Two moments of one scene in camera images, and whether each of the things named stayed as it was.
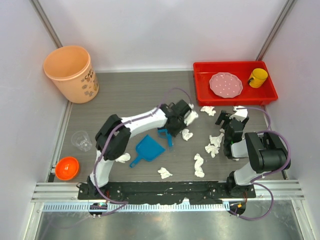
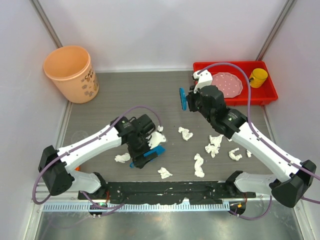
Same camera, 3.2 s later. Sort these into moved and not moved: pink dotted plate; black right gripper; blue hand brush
Moved: black right gripper; blue hand brush
Not moved: pink dotted plate
